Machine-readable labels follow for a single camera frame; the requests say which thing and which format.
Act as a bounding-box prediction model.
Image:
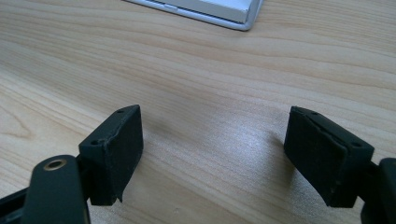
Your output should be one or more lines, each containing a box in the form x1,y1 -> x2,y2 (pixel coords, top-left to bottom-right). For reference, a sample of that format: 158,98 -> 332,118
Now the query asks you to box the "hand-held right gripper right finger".
283,105 -> 375,209

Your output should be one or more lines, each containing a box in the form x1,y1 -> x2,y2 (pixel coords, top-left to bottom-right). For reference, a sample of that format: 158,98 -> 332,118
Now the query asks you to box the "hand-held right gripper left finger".
78,104 -> 145,207

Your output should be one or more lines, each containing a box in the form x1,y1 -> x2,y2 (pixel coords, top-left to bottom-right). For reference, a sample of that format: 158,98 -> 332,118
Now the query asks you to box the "white wire shelf rack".
123,0 -> 265,33

